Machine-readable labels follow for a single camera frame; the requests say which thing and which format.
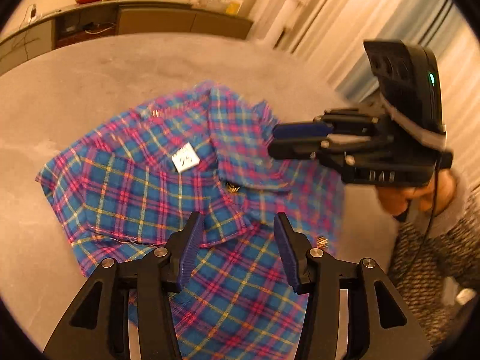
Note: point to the grey TV cabinet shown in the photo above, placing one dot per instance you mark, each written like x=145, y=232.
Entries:
x=150, y=18

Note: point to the white standing air conditioner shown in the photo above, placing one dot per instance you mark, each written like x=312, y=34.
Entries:
x=285, y=3

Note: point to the person's right forearm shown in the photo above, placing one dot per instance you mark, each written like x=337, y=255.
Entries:
x=431, y=270

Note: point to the person's right hand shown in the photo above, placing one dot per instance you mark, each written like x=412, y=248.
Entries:
x=438, y=195

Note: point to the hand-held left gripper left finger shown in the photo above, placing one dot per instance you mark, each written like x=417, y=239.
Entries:
x=189, y=247

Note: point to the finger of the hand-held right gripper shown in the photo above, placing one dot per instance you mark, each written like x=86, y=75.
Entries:
x=292, y=150
x=300, y=129

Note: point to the blue pink plaid shirt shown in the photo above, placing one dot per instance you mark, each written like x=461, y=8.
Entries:
x=131, y=180

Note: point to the white pleated curtain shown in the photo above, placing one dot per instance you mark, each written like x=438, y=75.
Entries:
x=375, y=26

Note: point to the white tray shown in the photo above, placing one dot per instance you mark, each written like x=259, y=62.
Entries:
x=212, y=2

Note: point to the white power strip with charger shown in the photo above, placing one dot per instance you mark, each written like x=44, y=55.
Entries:
x=33, y=13

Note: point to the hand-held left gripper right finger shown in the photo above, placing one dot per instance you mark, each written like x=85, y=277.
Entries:
x=287, y=255

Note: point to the yellow box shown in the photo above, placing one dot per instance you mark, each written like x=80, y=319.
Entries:
x=233, y=8

